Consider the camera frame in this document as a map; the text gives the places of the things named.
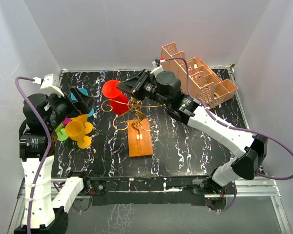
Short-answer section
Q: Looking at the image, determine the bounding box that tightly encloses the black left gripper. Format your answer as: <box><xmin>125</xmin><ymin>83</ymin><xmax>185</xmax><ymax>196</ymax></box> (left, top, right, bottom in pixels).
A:
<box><xmin>45</xmin><ymin>86</ymin><xmax>95</xmax><ymax>128</ymax></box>

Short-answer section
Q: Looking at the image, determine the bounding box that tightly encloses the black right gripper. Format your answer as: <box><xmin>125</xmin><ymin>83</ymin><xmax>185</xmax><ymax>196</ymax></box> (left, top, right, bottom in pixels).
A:
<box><xmin>117</xmin><ymin>70</ymin><xmax>170</xmax><ymax>108</ymax></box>

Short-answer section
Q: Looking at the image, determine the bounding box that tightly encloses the blue wine glass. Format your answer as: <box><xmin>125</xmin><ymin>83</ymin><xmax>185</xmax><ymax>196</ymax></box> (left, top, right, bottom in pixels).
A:
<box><xmin>70</xmin><ymin>88</ymin><xmax>94</xmax><ymax>117</ymax></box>

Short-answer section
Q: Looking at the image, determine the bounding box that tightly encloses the red wine glass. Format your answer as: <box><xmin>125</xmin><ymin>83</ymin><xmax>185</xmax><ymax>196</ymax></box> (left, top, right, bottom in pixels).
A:
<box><xmin>102</xmin><ymin>79</ymin><xmax>129</xmax><ymax>115</ymax></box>

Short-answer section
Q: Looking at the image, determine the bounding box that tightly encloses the magenta wine glass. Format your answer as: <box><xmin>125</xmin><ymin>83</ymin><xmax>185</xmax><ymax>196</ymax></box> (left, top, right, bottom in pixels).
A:
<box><xmin>63</xmin><ymin>118</ymin><xmax>72</xmax><ymax>125</ymax></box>

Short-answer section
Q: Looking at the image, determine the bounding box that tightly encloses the yellow-base orange wine glass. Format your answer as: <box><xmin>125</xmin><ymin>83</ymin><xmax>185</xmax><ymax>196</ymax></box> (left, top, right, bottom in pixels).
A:
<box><xmin>65</xmin><ymin>120</ymin><xmax>91</xmax><ymax>149</ymax></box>

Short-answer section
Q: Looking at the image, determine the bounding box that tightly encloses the green wine glass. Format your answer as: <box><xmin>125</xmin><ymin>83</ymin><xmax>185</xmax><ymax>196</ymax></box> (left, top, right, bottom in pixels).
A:
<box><xmin>55</xmin><ymin>123</ymin><xmax>68</xmax><ymax>141</ymax></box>

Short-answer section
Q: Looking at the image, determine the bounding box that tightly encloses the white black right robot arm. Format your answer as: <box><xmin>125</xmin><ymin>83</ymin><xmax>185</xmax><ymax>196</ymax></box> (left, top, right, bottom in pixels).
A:
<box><xmin>117</xmin><ymin>70</ymin><xmax>268</xmax><ymax>194</ymax></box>

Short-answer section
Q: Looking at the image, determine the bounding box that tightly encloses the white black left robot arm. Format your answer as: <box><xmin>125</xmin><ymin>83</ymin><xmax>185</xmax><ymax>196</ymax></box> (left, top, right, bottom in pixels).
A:
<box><xmin>14</xmin><ymin>87</ymin><xmax>94</xmax><ymax>234</ymax></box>

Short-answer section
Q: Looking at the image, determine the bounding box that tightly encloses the orange wooden rack base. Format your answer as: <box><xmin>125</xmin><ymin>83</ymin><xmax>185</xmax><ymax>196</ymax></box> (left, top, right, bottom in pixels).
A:
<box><xmin>127</xmin><ymin>118</ymin><xmax>153</xmax><ymax>158</ymax></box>

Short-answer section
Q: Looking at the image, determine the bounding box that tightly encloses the pink plastic file organizer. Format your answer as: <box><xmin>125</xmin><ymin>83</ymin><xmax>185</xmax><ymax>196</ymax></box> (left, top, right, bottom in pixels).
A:
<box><xmin>161</xmin><ymin>42</ymin><xmax>238</xmax><ymax>108</ymax></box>

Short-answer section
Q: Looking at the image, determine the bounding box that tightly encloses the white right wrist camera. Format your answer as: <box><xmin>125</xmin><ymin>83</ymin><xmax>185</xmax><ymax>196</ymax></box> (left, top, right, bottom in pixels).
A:
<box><xmin>150</xmin><ymin>58</ymin><xmax>166</xmax><ymax>76</ymax></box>

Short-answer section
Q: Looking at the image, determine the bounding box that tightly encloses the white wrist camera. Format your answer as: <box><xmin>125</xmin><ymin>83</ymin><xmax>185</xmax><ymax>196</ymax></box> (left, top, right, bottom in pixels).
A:
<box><xmin>33</xmin><ymin>74</ymin><xmax>64</xmax><ymax>97</ymax></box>
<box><xmin>150</xmin><ymin>58</ymin><xmax>166</xmax><ymax>76</ymax></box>

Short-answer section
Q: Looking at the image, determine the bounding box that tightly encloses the gold wire glass rack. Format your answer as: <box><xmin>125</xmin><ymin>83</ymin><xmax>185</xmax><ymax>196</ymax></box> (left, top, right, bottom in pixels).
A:
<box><xmin>101</xmin><ymin>98</ymin><xmax>165</xmax><ymax>134</ymax></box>

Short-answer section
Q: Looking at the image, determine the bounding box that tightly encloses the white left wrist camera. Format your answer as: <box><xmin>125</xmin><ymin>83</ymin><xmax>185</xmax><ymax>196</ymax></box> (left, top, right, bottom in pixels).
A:
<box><xmin>33</xmin><ymin>74</ymin><xmax>64</xmax><ymax>97</ymax></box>

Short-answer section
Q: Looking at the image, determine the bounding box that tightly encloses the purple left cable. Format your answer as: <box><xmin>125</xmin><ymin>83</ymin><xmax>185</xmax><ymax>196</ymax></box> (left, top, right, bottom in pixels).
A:
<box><xmin>16</xmin><ymin>77</ymin><xmax>52</xmax><ymax>234</ymax></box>

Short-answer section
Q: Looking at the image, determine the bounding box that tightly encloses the black metal base frame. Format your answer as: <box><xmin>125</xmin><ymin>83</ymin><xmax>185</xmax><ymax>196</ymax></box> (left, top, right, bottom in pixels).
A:
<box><xmin>17</xmin><ymin>174</ymin><xmax>281</xmax><ymax>214</ymax></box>

